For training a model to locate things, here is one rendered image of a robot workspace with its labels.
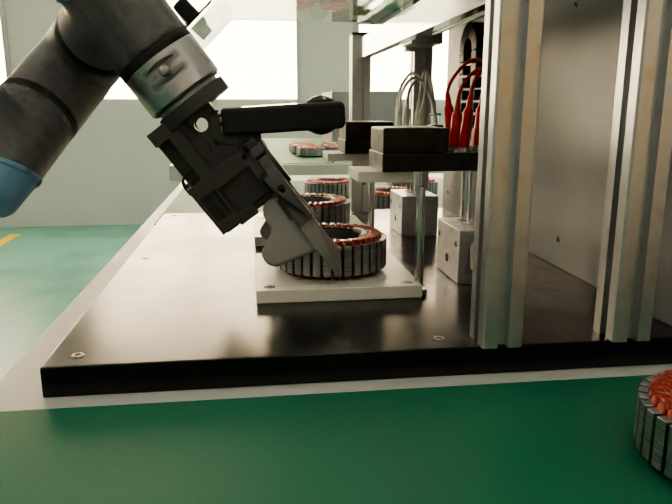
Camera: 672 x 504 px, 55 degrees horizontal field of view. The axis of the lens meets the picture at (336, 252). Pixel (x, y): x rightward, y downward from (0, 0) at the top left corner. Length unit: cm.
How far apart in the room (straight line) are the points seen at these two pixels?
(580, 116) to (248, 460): 48
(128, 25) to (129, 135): 484
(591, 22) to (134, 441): 54
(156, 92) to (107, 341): 22
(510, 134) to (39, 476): 35
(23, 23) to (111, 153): 113
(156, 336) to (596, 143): 44
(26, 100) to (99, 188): 489
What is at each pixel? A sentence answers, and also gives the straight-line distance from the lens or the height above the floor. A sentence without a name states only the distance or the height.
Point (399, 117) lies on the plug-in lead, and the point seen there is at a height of 93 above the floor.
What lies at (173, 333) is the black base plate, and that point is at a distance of 51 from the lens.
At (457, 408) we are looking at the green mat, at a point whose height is 75.
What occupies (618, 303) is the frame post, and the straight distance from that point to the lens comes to 51.
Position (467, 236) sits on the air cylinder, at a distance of 63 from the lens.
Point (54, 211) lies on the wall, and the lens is 563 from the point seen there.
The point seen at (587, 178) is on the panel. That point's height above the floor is 87.
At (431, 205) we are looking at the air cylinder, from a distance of 87.
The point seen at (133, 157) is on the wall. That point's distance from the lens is 544.
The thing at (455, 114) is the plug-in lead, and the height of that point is 93.
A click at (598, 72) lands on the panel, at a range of 67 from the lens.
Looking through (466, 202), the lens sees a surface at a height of 84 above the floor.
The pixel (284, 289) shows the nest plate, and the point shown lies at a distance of 57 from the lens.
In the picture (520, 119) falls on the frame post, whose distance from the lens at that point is 46.
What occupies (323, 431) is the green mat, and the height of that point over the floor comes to 75.
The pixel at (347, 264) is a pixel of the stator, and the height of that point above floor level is 80.
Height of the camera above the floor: 94
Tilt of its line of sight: 13 degrees down
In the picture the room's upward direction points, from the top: straight up
